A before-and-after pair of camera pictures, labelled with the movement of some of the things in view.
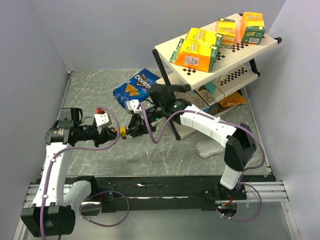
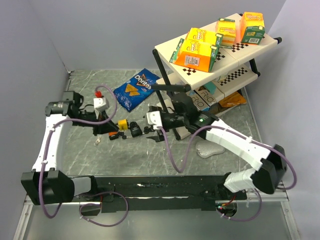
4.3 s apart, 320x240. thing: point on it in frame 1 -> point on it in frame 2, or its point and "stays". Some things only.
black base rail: x=164 y=193 stays
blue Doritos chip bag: x=136 y=88 stays
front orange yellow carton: x=194 y=54 stays
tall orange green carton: x=252 y=28 stays
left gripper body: x=99 y=138 -> x=92 y=116
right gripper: x=140 y=129 -> x=157 y=138
